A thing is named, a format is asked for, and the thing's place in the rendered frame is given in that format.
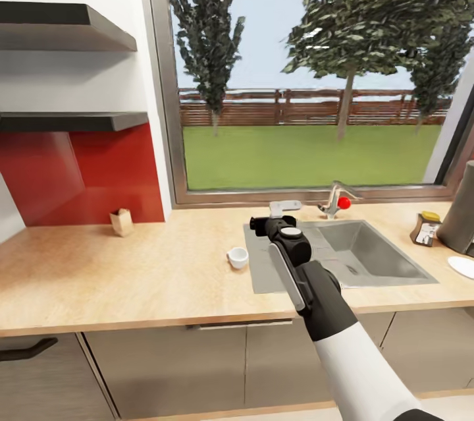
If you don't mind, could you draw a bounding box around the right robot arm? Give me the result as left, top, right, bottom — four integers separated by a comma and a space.
248, 200, 444, 421

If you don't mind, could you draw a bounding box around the bottle of coffee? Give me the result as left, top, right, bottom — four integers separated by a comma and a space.
410, 211, 442, 247

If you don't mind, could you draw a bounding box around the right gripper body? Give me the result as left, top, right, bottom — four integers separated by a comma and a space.
254, 215, 295, 239

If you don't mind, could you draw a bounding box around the coffee cup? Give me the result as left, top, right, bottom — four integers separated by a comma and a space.
226, 248, 249, 269

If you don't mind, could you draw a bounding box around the saucer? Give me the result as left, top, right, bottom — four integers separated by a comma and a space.
447, 257, 474, 279

